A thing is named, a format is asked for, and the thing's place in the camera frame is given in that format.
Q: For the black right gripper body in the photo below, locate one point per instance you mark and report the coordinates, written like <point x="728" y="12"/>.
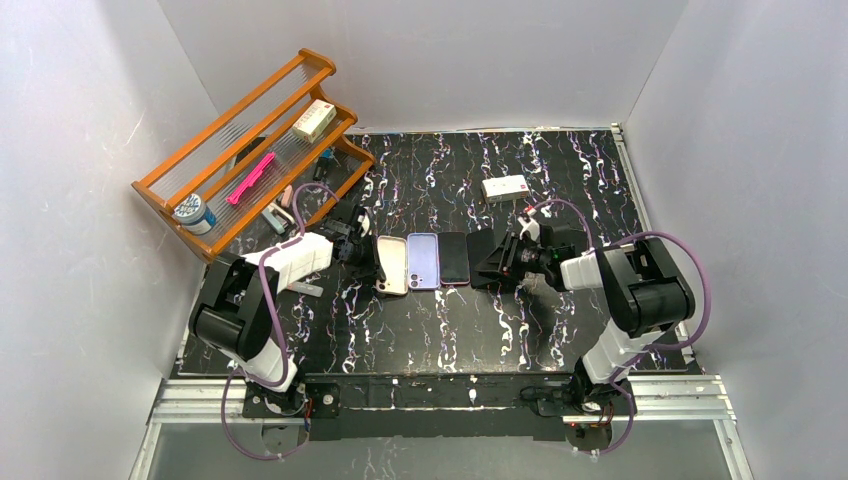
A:
<point x="511" y="251"/>

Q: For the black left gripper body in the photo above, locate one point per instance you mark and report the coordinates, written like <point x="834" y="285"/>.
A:
<point x="361" y="235"/>

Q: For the black phone from beige case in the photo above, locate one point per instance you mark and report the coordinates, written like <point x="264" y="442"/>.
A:
<point x="480" y="244"/>

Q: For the purple phone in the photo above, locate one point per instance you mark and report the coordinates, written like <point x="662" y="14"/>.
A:
<point x="453" y="258"/>

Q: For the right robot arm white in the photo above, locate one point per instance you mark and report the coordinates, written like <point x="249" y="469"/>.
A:
<point x="646" y="293"/>

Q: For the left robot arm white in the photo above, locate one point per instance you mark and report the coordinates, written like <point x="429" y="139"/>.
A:
<point x="236" y="313"/>

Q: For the small pink beige item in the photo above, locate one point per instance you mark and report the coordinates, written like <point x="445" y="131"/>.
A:
<point x="286" y="197"/>

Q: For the light blue white stapler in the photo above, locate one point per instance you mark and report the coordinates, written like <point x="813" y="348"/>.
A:
<point x="278" y="218"/>

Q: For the small black blue item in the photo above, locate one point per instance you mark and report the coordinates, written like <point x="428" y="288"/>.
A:
<point x="323" y="166"/>

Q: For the white box on table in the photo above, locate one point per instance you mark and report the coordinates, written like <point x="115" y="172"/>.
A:
<point x="505" y="188"/>

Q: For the orange wooden shelf rack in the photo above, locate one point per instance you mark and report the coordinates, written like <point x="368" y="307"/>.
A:
<point x="216" y="160"/>

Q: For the cream cardboard box on shelf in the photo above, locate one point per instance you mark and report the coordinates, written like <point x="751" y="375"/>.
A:
<point x="315" y="119"/>

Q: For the pink plastic tool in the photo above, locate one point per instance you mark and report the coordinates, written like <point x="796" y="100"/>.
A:
<point x="250" y="180"/>

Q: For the blue jar with lid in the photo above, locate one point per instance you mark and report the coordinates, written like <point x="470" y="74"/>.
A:
<point x="195" y="215"/>

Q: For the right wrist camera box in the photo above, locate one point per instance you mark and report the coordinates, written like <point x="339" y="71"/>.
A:
<point x="530" y="228"/>

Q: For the black base rail with mounts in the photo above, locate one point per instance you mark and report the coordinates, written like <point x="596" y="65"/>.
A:
<point x="547" y="407"/>

